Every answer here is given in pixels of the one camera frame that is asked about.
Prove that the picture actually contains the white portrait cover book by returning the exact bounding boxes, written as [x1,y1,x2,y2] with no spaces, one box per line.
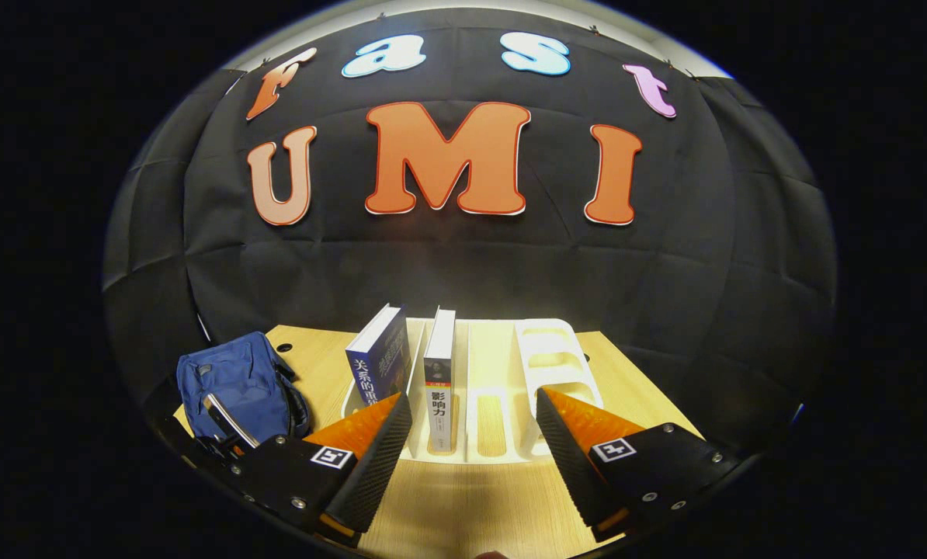
[423,307,457,455]

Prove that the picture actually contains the blue schoolbag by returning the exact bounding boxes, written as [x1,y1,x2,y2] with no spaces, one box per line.
[176,332,313,459]

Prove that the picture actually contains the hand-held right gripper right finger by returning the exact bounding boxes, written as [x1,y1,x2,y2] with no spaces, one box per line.
[536,387,744,543]

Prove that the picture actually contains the blue cover book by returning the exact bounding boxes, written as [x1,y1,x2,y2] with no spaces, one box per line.
[345,303,411,408]

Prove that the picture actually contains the white bookshelf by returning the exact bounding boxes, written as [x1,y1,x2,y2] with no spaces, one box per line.
[341,317,606,465]

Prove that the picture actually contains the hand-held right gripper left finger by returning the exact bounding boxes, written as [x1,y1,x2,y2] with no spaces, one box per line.
[231,392,415,544]

